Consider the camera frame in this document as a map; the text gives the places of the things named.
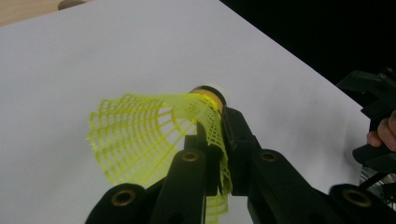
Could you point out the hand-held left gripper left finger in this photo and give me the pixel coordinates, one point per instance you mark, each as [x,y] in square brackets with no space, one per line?
[213,168]

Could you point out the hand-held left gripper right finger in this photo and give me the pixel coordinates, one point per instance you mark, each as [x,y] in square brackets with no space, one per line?
[239,146]

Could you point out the yellow shuttlecock white cork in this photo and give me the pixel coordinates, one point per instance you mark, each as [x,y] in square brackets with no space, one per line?
[134,140]

